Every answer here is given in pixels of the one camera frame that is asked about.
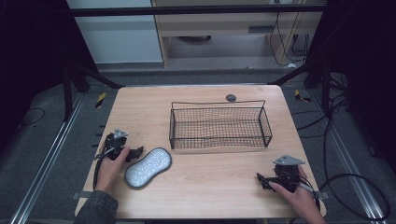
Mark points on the white cabinet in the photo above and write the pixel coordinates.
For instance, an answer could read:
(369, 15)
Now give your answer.
(118, 37)

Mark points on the aluminium floor rail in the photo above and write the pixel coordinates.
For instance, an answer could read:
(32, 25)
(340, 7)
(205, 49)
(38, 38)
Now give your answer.
(345, 155)
(46, 161)

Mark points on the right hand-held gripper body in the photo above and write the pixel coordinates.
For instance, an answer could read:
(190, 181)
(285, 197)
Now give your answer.
(287, 174)

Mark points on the person's right hand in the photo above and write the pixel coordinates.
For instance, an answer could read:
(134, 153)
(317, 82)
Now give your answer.
(299, 199)

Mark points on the grey oval sponge pad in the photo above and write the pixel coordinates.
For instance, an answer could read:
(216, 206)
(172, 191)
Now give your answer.
(148, 168)

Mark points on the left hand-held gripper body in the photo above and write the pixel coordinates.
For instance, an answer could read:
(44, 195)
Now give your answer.
(114, 143)

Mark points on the grey round table grommet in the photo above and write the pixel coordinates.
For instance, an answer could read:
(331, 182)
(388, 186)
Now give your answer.
(231, 98)

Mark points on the black horizontal frame bar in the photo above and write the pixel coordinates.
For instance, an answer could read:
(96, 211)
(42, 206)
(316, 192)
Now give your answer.
(193, 10)

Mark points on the light wooden desk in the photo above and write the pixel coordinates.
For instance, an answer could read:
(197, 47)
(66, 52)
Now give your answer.
(218, 28)

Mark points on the yellow black striped tape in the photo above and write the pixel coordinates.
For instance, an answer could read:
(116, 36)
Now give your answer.
(301, 97)
(100, 100)

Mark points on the person's left hand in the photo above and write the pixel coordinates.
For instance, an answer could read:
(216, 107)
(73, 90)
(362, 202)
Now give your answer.
(109, 170)

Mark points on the black metal stand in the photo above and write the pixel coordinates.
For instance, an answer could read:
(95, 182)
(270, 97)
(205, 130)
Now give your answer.
(314, 81)
(77, 84)

